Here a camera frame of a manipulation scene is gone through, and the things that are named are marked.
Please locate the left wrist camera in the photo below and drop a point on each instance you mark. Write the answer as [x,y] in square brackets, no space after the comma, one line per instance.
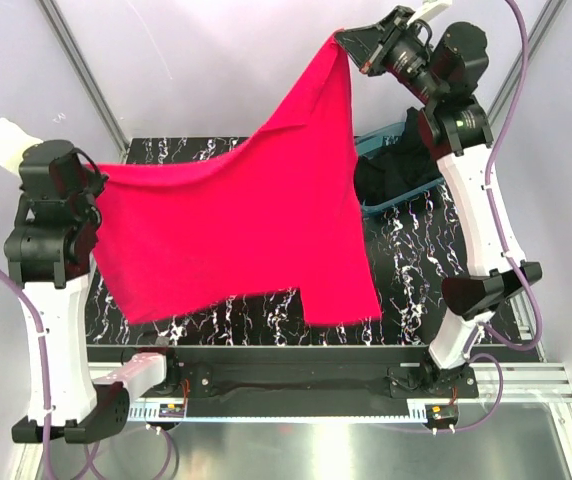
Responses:
[14,141]

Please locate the pink red t shirt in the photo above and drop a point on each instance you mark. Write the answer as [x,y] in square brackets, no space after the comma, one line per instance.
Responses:
[277,212]

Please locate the left aluminium frame post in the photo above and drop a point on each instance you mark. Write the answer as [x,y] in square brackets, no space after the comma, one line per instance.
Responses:
[74,54]

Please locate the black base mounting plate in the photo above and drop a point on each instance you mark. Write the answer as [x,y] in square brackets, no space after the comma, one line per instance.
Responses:
[354,378]

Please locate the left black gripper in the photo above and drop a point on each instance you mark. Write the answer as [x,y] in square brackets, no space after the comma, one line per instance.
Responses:
[94,179]

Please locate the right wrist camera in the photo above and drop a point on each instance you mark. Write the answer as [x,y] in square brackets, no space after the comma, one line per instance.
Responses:
[429,10]

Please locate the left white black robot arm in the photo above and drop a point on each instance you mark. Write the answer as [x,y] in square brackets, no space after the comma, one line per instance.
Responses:
[49,261]

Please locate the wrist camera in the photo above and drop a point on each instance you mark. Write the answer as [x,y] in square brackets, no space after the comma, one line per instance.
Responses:
[429,10]
[14,141]

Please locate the white slotted cable duct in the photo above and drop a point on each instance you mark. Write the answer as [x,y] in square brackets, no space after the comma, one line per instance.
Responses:
[167,412]

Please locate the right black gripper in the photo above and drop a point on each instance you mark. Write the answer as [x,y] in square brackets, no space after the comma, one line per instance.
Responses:
[369,46]

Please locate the aluminium front rail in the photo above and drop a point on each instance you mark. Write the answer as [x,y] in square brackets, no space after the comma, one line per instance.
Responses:
[524,382]

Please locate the black t shirt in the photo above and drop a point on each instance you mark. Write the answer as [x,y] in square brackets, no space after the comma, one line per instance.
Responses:
[395,168]

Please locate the teal transparent plastic bin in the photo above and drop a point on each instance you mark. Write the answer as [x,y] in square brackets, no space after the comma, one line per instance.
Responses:
[368,142]

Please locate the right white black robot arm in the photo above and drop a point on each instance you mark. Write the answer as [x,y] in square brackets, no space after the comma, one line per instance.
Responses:
[456,131]

